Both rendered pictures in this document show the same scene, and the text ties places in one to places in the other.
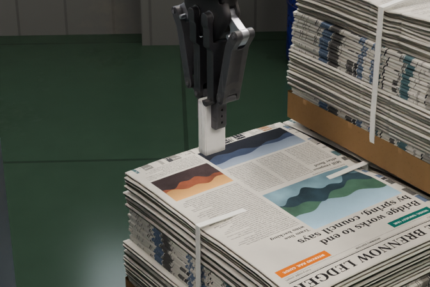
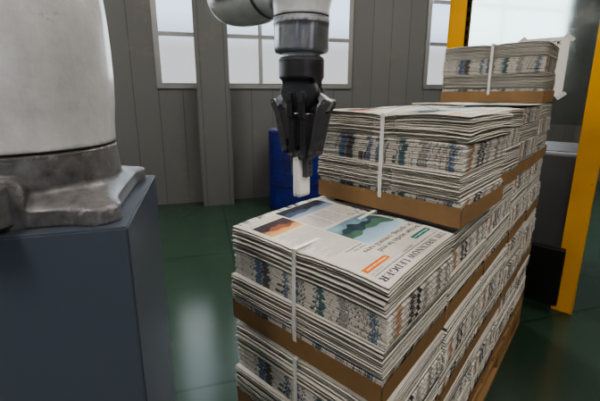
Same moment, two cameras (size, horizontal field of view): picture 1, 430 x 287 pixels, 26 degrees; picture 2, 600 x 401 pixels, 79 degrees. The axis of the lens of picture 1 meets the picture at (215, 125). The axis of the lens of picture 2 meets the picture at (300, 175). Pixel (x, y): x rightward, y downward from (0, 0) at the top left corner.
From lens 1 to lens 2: 0.52 m
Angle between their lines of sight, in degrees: 17
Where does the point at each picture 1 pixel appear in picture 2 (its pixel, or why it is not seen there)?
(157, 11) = (211, 189)
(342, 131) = (357, 195)
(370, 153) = (378, 204)
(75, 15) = (171, 195)
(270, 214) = (337, 238)
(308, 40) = (330, 146)
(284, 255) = (360, 260)
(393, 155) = (395, 201)
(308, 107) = (332, 185)
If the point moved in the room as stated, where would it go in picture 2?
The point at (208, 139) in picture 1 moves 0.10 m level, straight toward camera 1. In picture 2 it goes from (301, 185) to (316, 202)
